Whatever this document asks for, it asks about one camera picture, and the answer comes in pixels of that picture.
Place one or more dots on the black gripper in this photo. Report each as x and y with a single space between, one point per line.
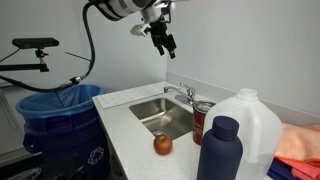
160 38

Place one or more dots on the chrome tap with handle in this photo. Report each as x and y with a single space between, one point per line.
187 97

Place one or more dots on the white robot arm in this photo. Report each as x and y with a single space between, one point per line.
156 15

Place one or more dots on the white tiled board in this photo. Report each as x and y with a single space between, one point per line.
112 99

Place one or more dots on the stainless steel sink basin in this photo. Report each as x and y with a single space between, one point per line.
164 116

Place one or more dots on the dark red tumbler cup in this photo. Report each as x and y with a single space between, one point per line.
200 109

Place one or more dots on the red apple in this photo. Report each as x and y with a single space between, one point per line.
162 144

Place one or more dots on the dark blue water bottle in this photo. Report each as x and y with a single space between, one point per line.
221 151

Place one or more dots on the clear plastic gallon jug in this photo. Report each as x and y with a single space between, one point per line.
260 132

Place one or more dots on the blue recycling bin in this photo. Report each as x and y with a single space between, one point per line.
65 125

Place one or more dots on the orange folded cloth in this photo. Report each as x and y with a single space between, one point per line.
300 148

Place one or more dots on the dark blue folded cloth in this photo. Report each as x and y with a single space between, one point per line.
280 171

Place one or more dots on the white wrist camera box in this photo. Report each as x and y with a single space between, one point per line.
140 30

